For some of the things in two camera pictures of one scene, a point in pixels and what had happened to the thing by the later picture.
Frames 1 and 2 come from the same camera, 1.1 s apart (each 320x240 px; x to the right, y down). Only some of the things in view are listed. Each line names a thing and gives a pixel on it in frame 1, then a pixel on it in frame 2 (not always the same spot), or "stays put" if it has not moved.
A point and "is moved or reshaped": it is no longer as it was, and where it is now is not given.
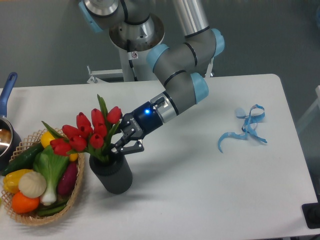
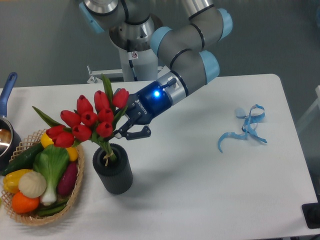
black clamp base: (311, 213) stays put
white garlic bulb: (32, 184) stays put
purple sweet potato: (67, 181) stays put
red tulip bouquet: (93, 136) is moved or reshaped
